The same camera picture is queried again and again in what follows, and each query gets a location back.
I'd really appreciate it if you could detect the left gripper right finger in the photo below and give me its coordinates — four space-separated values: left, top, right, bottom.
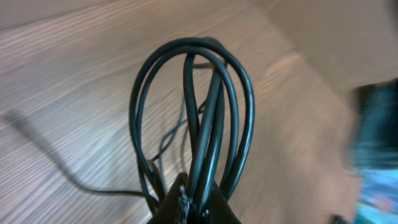
201 182 241 224

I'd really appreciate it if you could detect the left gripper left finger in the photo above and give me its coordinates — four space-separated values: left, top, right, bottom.
147 172 188 224

